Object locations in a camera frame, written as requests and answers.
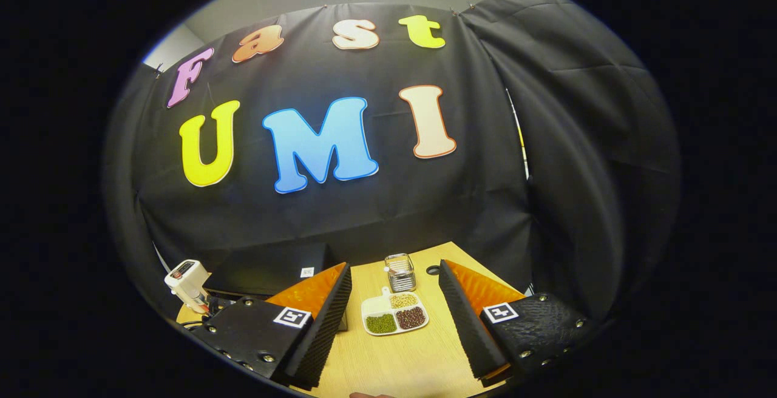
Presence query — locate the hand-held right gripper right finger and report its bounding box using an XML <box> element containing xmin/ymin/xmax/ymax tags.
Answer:
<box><xmin>438</xmin><ymin>258</ymin><xmax>592</xmax><ymax>386</ymax></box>

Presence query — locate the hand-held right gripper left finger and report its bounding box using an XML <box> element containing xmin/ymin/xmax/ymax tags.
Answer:
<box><xmin>191</xmin><ymin>261</ymin><xmax>354</xmax><ymax>391</ymax></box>

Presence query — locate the black electric oven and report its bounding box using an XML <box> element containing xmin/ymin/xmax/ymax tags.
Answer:
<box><xmin>202</xmin><ymin>241</ymin><xmax>350</xmax><ymax>332</ymax></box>

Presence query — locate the white divided plate with beans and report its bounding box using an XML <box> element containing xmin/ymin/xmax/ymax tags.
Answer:
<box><xmin>361</xmin><ymin>286</ymin><xmax>430</xmax><ymax>337</ymax></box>

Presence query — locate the black backdrop cloth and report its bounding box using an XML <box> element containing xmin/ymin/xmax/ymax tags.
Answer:
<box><xmin>103</xmin><ymin>0</ymin><xmax>680</xmax><ymax>326</ymax></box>

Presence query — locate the clear plastic bottle red cap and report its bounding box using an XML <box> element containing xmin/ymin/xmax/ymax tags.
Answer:
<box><xmin>171</xmin><ymin>265</ymin><xmax>211</xmax><ymax>315</ymax></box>

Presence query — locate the white toaster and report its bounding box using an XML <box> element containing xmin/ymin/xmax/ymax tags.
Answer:
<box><xmin>163</xmin><ymin>258</ymin><xmax>211</xmax><ymax>303</ymax></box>

